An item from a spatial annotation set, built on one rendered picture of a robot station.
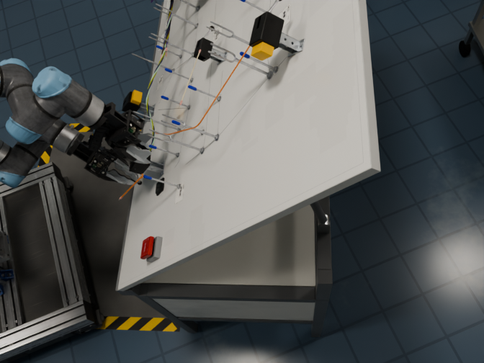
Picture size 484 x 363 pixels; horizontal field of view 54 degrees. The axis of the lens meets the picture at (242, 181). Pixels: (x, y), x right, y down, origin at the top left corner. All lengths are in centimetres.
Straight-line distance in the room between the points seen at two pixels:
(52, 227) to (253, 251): 123
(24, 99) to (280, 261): 85
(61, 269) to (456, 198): 192
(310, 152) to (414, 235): 170
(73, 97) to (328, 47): 59
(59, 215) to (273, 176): 174
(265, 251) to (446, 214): 122
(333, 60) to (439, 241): 173
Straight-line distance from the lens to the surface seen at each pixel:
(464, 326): 238
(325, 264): 130
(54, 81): 113
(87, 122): 119
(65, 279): 233
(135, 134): 123
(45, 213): 250
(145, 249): 125
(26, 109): 119
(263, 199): 86
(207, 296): 150
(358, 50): 78
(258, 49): 88
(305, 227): 154
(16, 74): 128
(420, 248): 242
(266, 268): 150
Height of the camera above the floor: 224
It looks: 63 degrees down
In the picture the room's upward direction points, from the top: 15 degrees counter-clockwise
